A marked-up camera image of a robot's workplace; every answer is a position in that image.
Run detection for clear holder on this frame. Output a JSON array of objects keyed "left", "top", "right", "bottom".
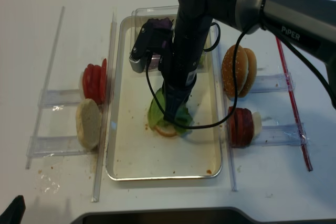
[
  {"left": 26, "top": 136, "right": 92, "bottom": 158},
  {"left": 251, "top": 124, "right": 306, "bottom": 147},
  {"left": 38, "top": 89, "right": 83, "bottom": 108},
  {"left": 250, "top": 73, "right": 295, "bottom": 93}
]

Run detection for bottom bun slice on tray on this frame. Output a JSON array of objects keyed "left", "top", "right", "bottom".
[{"left": 154, "top": 125, "right": 177, "bottom": 137}]

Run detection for left inner clear rail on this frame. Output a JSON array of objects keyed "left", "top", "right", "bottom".
[{"left": 91, "top": 10, "right": 117, "bottom": 203}]

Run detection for clear rail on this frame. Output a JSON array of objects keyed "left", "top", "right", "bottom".
[
  {"left": 25, "top": 6, "right": 66, "bottom": 170},
  {"left": 91, "top": 10, "right": 117, "bottom": 203},
  {"left": 209, "top": 22, "right": 238, "bottom": 192}
]

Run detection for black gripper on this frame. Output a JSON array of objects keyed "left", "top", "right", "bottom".
[{"left": 164, "top": 11, "right": 212, "bottom": 123}]

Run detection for right upper clear holder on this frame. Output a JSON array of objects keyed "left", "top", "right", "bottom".
[{"left": 250, "top": 73, "right": 295, "bottom": 93}]

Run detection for right lower clear holder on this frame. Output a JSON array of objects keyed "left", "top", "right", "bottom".
[{"left": 251, "top": 124, "right": 306, "bottom": 147}]

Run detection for white onion piece right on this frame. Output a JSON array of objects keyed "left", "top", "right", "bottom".
[{"left": 252, "top": 112, "right": 262, "bottom": 139}]

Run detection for white bread bun slice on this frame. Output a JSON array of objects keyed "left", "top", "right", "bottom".
[{"left": 76, "top": 99, "right": 102, "bottom": 151}]

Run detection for metal baking tray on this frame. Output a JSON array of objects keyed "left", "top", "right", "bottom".
[{"left": 106, "top": 16, "right": 225, "bottom": 181}]

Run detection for left red tomato slices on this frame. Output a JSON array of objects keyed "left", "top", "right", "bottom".
[{"left": 81, "top": 58, "right": 107, "bottom": 105}]

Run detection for plain burger bun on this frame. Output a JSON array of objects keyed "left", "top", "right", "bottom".
[{"left": 238, "top": 48, "right": 257, "bottom": 98}]

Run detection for sesame burger bun top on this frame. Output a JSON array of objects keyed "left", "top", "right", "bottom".
[{"left": 221, "top": 45, "right": 249, "bottom": 99}]

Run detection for black object bottom left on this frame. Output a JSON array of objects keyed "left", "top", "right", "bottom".
[{"left": 0, "top": 195, "right": 26, "bottom": 224}]

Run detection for left upper clear holder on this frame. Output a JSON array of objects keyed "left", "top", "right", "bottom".
[{"left": 38, "top": 89, "right": 83, "bottom": 108}]

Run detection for green lettuce leaf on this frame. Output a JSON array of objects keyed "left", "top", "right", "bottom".
[{"left": 148, "top": 99, "right": 193, "bottom": 135}]

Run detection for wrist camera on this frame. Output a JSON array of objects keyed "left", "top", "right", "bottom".
[{"left": 129, "top": 22, "right": 173, "bottom": 73}]

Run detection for right dark red meat slices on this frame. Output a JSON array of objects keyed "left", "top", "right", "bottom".
[{"left": 228, "top": 108, "right": 254, "bottom": 148}]

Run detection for black device bottom edge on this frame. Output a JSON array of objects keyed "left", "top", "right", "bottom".
[{"left": 72, "top": 208, "right": 258, "bottom": 223}]

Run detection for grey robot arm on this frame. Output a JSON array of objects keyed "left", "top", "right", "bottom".
[{"left": 162, "top": 0, "right": 335, "bottom": 122}]

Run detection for left outer clear rail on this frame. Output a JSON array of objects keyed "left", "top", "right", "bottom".
[{"left": 25, "top": 6, "right": 66, "bottom": 170}]

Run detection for black cable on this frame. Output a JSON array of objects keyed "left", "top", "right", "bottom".
[{"left": 145, "top": 0, "right": 336, "bottom": 130}]

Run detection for red plastic strip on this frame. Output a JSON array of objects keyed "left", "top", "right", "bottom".
[{"left": 276, "top": 38, "right": 313, "bottom": 172}]

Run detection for right inner clear rail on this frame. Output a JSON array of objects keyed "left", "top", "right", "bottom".
[{"left": 209, "top": 22, "right": 238, "bottom": 192}]

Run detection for left lower clear holder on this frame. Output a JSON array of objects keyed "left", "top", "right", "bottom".
[{"left": 26, "top": 136, "right": 92, "bottom": 158}]

